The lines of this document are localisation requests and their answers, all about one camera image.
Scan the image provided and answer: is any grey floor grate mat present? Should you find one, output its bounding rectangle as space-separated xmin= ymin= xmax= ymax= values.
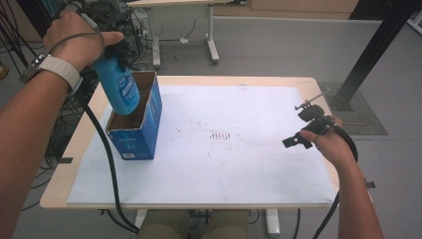
xmin=317 ymin=82 xmax=389 ymax=136

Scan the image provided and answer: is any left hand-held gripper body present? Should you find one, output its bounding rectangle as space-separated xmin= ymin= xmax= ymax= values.
xmin=77 ymin=0 xmax=134 ymax=46

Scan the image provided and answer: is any wristwatch with white band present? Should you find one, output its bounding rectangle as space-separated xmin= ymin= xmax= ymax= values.
xmin=19 ymin=53 xmax=83 ymax=95

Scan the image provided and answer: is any person's left leg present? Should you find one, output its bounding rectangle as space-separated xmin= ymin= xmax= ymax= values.
xmin=136 ymin=209 xmax=191 ymax=239

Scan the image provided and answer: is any black computer tower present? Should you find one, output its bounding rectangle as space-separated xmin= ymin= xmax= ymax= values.
xmin=125 ymin=14 xmax=143 ymax=58

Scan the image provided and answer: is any right hand-held gripper black cable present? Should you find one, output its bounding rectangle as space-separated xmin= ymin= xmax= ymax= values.
xmin=311 ymin=123 xmax=360 ymax=239

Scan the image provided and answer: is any tangle of black floor cables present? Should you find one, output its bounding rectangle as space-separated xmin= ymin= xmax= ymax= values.
xmin=0 ymin=0 xmax=88 ymax=211

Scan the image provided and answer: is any white table mat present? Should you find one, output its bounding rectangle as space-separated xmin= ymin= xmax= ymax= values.
xmin=67 ymin=84 xmax=338 ymax=205

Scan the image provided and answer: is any light wooden table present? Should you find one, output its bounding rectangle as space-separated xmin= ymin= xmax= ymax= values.
xmin=39 ymin=75 xmax=342 ymax=239

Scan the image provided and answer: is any black metal stand post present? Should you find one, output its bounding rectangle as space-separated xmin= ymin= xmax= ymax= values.
xmin=15 ymin=0 xmax=54 ymax=39
xmin=335 ymin=0 xmax=422 ymax=102

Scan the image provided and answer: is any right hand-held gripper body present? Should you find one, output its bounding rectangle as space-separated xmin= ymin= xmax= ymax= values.
xmin=294 ymin=93 xmax=336 ymax=136

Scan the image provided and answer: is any hand-held gripper black cable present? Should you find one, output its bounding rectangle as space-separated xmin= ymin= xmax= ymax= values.
xmin=311 ymin=123 xmax=360 ymax=239
xmin=80 ymin=94 xmax=141 ymax=234

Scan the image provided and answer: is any blue plastic bottle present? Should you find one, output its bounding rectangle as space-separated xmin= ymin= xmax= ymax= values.
xmin=92 ymin=54 xmax=141 ymax=117

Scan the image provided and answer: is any person's left hand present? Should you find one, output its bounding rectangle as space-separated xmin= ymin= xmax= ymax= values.
xmin=42 ymin=9 xmax=124 ymax=73

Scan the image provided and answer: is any left hand-held gripper black cable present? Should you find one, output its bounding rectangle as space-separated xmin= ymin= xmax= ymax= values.
xmin=80 ymin=94 xmax=141 ymax=234

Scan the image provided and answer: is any blue cardboard box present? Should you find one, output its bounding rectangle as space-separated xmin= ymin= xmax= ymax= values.
xmin=105 ymin=70 xmax=164 ymax=161

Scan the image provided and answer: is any person's right hand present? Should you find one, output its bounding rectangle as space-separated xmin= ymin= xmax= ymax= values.
xmin=299 ymin=115 xmax=359 ymax=172

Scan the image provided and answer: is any white-legged desk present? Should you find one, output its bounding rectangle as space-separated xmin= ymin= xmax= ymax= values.
xmin=126 ymin=0 xmax=249 ymax=67

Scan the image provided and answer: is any grey wrist strap cord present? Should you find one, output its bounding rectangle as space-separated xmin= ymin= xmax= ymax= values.
xmin=49 ymin=12 xmax=107 ymax=57

